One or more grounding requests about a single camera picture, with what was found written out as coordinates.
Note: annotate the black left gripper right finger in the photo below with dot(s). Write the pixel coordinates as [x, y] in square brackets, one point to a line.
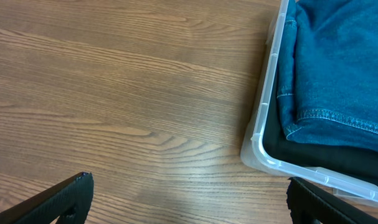
[309, 204]

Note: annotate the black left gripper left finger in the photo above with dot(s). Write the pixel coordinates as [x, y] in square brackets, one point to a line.
[67, 202]

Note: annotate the black cloth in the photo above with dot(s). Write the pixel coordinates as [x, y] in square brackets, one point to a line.
[355, 162]

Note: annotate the clear plastic storage bin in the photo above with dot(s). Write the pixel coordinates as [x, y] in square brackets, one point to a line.
[253, 153]

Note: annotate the blue denim cloth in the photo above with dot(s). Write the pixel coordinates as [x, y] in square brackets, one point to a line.
[327, 89]

